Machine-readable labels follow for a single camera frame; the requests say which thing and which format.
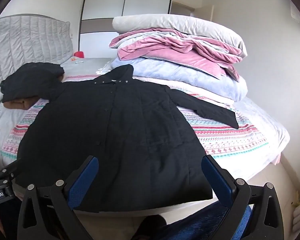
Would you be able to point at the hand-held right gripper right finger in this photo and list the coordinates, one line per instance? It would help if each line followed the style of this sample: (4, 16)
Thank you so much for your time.
(217, 177)

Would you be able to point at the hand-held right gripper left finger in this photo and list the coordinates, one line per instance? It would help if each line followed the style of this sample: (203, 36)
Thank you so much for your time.
(83, 180)

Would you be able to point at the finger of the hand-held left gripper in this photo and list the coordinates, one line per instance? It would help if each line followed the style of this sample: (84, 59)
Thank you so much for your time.
(7, 171)

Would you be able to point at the black coat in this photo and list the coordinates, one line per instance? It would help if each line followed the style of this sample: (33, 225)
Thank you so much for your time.
(115, 130)

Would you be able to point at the patterned striped bedsheet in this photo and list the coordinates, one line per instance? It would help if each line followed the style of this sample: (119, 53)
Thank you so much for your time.
(215, 135)

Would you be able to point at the person's blue trouser leg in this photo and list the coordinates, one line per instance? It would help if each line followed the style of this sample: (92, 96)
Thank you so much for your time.
(195, 225)

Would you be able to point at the folded brown garment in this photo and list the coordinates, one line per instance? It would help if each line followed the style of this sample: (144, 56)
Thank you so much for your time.
(17, 104)

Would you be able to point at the bed with pale sheet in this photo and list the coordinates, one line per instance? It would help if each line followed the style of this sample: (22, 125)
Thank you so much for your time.
(260, 120)

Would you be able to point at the folded black garment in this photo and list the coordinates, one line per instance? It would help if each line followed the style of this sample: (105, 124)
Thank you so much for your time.
(27, 82)

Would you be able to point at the dark slipper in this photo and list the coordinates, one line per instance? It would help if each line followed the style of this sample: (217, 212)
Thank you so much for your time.
(150, 227)

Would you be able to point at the pale pink blanket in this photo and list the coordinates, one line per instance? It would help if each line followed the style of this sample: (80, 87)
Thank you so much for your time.
(202, 91)

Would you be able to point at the light blue fleece blanket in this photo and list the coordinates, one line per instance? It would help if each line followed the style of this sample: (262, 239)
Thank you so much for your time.
(177, 72)

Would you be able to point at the grey quilted headboard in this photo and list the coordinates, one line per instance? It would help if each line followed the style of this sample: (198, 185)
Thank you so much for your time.
(27, 42)

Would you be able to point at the small red box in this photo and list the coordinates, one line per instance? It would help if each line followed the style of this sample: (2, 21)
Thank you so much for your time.
(79, 54)

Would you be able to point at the pink velvet quilt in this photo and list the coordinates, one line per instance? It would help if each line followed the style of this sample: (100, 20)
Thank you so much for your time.
(177, 55)

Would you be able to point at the grey pillow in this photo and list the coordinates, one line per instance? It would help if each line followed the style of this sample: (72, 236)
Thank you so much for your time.
(177, 26)

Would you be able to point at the white sliding-door wardrobe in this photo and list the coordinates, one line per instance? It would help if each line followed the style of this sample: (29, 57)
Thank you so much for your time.
(102, 5)

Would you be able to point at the white wall unit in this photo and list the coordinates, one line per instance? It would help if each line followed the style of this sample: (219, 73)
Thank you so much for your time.
(297, 13)

